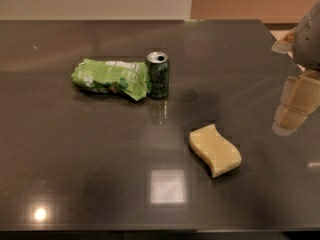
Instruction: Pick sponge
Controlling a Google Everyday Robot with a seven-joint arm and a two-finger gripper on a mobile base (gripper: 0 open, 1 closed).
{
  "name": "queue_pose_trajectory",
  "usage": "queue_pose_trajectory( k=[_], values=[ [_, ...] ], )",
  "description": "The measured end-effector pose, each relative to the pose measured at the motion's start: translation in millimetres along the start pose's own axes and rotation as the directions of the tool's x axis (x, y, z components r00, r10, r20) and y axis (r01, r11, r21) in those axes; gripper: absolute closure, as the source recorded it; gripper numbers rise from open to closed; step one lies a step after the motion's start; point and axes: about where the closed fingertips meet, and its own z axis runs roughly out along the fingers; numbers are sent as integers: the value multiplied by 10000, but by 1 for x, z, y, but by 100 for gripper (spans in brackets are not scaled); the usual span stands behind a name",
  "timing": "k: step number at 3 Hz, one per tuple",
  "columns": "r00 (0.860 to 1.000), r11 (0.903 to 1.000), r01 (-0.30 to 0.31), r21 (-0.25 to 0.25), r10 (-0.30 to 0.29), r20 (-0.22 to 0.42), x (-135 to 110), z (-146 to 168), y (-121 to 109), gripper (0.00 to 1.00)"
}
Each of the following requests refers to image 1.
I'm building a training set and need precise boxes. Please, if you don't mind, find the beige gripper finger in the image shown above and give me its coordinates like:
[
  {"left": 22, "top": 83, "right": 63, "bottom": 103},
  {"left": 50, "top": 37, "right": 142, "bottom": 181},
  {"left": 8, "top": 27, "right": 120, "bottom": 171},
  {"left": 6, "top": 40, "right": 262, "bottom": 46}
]
[
  {"left": 272, "top": 70, "right": 320, "bottom": 136},
  {"left": 271, "top": 27, "right": 297, "bottom": 54}
]

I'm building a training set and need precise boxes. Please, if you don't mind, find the yellow wavy sponge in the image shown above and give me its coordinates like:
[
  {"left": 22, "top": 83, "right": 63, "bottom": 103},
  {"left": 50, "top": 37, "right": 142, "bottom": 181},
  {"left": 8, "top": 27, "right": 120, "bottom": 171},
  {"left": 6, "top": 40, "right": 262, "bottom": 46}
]
[{"left": 189, "top": 124, "right": 242, "bottom": 178}]

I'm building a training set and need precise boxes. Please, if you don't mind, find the green soda can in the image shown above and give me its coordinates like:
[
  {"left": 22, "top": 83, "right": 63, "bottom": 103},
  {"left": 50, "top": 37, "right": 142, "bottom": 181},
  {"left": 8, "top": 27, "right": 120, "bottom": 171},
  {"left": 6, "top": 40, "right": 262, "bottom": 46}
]
[{"left": 147, "top": 51, "right": 169, "bottom": 99}]

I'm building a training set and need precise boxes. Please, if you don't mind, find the green snack bag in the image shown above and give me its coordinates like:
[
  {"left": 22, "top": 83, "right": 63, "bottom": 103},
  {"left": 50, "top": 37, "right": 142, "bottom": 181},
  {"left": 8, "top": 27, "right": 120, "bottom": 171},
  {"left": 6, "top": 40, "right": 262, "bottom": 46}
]
[{"left": 71, "top": 59, "right": 151, "bottom": 101}]

